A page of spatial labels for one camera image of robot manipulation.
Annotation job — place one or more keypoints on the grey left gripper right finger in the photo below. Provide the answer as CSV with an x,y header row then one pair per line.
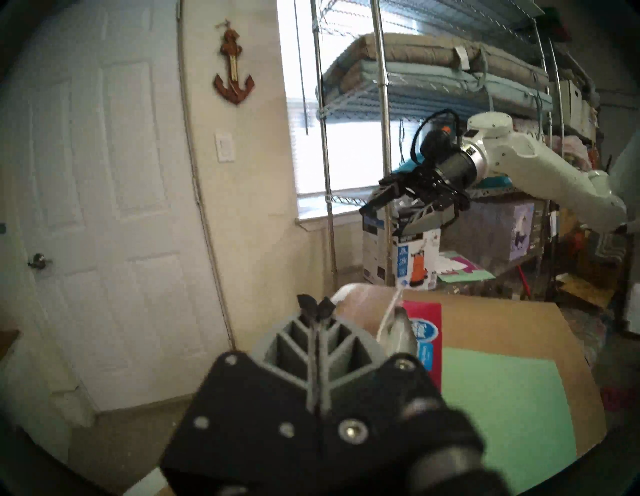
x,y
370,395

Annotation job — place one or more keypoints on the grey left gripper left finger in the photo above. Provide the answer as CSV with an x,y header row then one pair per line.
x,y
250,400

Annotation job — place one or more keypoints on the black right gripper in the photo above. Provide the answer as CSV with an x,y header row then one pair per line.
x,y
445,175

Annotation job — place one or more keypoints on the clear ziplock bag blue slider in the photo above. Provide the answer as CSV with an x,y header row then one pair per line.
x,y
400,332

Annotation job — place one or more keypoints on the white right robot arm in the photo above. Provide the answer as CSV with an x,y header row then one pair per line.
x,y
540,165

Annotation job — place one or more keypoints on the red freezer bag box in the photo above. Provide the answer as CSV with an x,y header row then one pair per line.
x,y
430,345

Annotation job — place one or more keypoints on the utility pump box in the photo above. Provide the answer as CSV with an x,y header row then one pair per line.
x,y
415,260

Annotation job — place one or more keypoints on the white zigzag paper sheet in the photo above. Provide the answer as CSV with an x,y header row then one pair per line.
x,y
447,262

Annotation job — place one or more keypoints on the pink paper scrap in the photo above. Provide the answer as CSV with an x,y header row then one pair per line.
x,y
467,264

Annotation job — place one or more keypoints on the white window blinds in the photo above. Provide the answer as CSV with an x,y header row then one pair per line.
x,y
350,150

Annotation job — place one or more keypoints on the grey box purple print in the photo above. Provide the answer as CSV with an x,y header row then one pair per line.
x,y
495,235

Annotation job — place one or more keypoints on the green paper scrap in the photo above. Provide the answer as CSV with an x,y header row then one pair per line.
x,y
470,276

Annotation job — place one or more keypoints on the teal rolled cushion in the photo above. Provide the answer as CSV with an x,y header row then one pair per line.
x,y
425,95

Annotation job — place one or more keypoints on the green paper sheet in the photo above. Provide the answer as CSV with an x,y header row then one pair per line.
x,y
505,410

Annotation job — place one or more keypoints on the brown rolled cushion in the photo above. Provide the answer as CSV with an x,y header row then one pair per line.
x,y
425,52

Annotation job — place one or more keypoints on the white panel door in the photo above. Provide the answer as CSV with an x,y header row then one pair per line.
x,y
100,200

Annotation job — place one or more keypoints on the metal door knob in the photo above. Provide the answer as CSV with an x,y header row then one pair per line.
x,y
39,261

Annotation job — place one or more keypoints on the white light switch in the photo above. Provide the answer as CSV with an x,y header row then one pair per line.
x,y
225,147

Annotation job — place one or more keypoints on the brown anchor wall decoration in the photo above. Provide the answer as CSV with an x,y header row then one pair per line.
x,y
233,85

